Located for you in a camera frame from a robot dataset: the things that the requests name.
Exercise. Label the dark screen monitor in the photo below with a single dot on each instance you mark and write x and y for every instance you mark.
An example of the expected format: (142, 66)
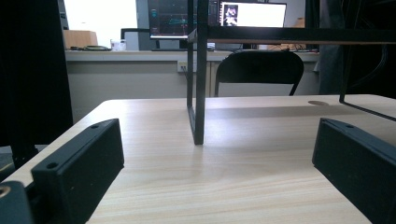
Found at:
(168, 18)

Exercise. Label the black two-tier metal rack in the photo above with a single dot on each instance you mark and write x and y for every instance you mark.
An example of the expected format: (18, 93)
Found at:
(200, 93)

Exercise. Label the brown round table cap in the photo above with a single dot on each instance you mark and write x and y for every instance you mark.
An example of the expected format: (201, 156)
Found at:
(318, 103)

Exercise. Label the white wall power outlet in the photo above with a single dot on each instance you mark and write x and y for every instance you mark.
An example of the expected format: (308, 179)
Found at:
(181, 66)

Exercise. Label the bright white screen monitor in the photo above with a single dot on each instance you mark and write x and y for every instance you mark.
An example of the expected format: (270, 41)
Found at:
(258, 14)

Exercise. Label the black metal frame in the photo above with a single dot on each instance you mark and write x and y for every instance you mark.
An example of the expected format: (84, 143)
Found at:
(134, 30)

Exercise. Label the clear plastic cup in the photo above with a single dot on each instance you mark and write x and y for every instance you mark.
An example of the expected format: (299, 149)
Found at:
(118, 45)

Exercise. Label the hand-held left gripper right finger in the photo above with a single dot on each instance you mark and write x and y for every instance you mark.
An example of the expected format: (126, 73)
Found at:
(358, 165)

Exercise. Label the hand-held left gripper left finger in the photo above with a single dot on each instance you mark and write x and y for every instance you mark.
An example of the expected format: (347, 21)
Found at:
(77, 168)

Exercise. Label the brown cardboard box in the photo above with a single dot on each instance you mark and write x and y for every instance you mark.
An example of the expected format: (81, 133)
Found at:
(79, 39)

